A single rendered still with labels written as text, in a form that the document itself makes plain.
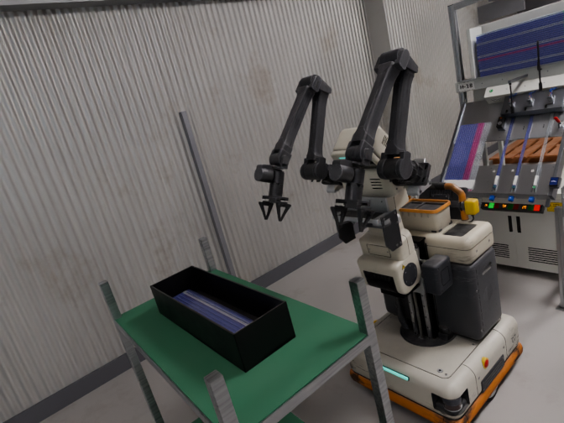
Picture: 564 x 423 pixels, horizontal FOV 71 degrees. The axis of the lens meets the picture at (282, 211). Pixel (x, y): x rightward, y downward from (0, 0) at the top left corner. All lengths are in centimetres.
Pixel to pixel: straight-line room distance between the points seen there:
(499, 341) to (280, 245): 215
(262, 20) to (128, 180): 182
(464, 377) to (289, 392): 116
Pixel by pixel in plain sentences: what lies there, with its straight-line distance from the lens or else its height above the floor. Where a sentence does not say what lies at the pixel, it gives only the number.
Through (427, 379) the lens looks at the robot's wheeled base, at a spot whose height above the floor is 27.
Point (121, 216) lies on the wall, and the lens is 304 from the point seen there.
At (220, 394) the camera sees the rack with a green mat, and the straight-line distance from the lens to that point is 84.
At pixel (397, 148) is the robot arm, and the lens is 148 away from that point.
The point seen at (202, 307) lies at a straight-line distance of 135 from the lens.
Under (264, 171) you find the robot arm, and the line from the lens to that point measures 159.
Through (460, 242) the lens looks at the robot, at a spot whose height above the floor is 80.
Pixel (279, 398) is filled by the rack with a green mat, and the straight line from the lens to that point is 97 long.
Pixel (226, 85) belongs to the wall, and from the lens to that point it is 347.
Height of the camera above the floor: 156
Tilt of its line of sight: 15 degrees down
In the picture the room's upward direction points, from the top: 14 degrees counter-clockwise
